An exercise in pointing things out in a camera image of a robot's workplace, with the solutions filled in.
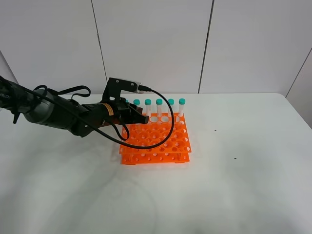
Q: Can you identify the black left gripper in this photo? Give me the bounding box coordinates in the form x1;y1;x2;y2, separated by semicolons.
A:
70;98;149;137

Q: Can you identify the teal capped test tube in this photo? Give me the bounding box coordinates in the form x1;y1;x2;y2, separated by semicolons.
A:
156;98;163;123

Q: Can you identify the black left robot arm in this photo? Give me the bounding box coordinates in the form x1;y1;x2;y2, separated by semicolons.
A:
0;78;148;137

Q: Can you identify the teal capped tube far right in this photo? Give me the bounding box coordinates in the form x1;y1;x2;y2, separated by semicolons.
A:
178;98;186;117

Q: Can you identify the orange test tube rack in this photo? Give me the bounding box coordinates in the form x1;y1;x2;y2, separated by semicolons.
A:
119;113;192;165

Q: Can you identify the black left camera cable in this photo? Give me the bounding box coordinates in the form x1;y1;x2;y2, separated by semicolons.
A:
0;77;175;150

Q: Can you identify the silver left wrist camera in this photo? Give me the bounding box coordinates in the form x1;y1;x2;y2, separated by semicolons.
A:
116;78;144;94

